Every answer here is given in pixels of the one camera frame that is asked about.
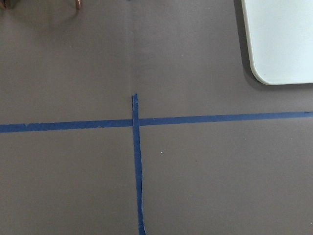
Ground cream bear tray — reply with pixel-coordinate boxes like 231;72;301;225
242;0;313;85

